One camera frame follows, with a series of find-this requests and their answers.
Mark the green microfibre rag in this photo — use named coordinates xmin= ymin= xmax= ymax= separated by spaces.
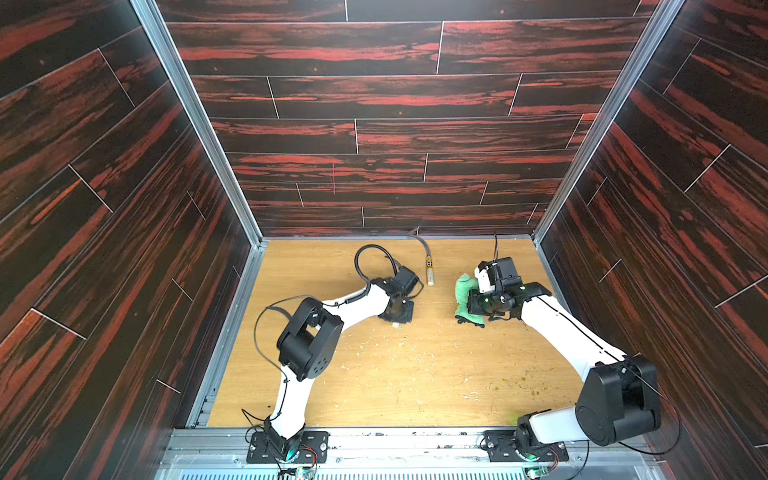
xmin=454 ymin=273 xmax=486 ymax=328

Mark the sickle with yellow label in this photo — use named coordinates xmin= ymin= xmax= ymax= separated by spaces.
xmin=408 ymin=232 xmax=435 ymax=286

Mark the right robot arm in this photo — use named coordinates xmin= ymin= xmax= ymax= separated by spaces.
xmin=455 ymin=257 xmax=662 ymax=461

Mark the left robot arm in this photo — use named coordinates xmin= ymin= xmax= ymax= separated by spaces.
xmin=263 ymin=267 xmax=423 ymax=451

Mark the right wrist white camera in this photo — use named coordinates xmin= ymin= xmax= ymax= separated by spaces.
xmin=474 ymin=266 xmax=495 ymax=294

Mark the left black corrugated cable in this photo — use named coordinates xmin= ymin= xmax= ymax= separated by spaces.
xmin=353 ymin=243 xmax=400 ymax=286

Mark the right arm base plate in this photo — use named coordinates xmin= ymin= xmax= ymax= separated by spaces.
xmin=479 ymin=429 xmax=569 ymax=463

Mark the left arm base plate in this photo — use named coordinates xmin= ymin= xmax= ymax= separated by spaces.
xmin=246 ymin=430 xmax=330 ymax=465

